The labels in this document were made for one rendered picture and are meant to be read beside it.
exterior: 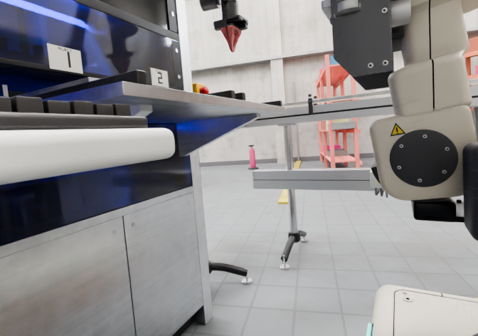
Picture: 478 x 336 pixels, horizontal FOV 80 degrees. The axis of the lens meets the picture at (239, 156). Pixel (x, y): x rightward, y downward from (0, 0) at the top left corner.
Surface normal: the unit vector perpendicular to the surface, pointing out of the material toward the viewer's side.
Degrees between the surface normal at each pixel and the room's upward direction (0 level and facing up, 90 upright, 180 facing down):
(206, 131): 90
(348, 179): 90
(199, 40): 90
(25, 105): 90
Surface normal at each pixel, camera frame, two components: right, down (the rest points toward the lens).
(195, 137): -0.46, 0.10
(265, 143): -0.24, 0.09
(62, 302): 0.88, -0.04
